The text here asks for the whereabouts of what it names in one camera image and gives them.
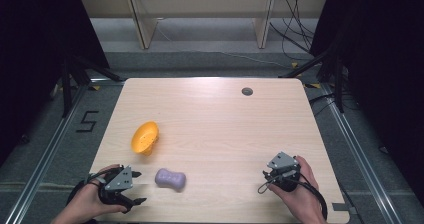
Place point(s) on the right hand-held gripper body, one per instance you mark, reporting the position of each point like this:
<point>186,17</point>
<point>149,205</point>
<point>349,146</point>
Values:
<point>283,170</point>

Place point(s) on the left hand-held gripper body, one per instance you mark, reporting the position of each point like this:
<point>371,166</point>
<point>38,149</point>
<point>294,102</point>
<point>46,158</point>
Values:
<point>119,181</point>

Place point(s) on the purple soap bar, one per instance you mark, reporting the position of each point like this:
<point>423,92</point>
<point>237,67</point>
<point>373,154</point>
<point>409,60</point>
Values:
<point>170,179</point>

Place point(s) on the orange perforated bowl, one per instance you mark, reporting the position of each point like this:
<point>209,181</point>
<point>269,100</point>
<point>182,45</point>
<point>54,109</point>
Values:
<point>144,139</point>

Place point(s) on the person's right hand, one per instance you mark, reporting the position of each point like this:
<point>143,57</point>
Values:
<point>305,192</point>

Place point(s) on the person's left hand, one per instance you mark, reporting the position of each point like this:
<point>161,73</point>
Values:
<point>90,197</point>

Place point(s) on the black tape floor mark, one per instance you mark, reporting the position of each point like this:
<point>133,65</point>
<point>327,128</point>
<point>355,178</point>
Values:
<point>87,121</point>

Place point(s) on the grey table grommet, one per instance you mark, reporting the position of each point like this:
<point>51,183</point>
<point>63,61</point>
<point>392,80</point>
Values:
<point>247,91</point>

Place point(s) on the yellow tape mark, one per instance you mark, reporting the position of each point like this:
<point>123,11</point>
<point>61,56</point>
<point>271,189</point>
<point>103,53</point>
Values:
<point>95,88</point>

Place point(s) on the black tripod stand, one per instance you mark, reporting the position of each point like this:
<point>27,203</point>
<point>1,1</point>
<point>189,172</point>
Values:
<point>66,84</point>
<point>338,80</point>

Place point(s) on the black curtain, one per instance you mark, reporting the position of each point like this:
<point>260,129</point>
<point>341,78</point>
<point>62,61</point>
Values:
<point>30,67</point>
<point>386,84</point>

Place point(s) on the light wooden desk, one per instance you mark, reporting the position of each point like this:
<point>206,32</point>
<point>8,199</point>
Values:
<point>200,7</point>

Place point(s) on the metal floor rail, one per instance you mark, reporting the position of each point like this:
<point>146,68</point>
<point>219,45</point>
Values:
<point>360,154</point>
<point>46,154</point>

